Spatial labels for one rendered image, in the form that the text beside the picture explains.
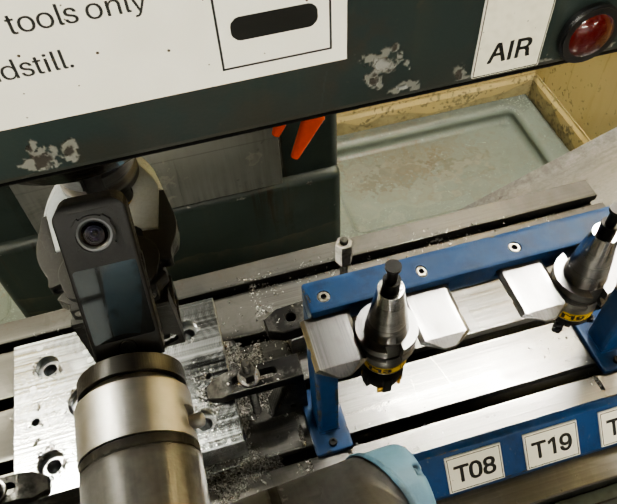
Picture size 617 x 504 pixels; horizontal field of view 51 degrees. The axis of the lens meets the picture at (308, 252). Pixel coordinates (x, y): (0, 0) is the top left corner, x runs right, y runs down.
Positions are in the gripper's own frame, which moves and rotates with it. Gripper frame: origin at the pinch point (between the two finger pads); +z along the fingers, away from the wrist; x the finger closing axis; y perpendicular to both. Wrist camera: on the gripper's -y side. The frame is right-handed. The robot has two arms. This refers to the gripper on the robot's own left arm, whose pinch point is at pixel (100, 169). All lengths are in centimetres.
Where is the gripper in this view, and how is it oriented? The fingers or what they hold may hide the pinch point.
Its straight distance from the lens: 56.5
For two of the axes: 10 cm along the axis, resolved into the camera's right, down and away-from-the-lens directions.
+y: 0.5, 6.0, 8.0
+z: -2.7, -7.6, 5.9
